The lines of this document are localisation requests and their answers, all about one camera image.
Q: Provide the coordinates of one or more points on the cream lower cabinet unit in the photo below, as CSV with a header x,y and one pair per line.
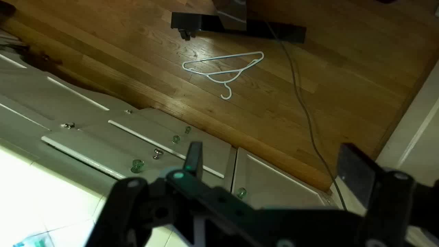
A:
x,y
137,137

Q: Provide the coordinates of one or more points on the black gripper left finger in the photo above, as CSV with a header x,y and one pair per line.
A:
x,y
121,214

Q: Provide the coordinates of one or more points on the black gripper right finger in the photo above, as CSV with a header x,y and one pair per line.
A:
x,y
388,206

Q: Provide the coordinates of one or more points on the black metal stand base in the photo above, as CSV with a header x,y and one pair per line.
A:
x,y
274,32

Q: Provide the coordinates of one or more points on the crumpled clear green plastic wrapper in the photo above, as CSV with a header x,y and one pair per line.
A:
x,y
34,240

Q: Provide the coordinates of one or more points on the white plastic clothes hanger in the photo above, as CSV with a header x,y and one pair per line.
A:
x,y
184,66

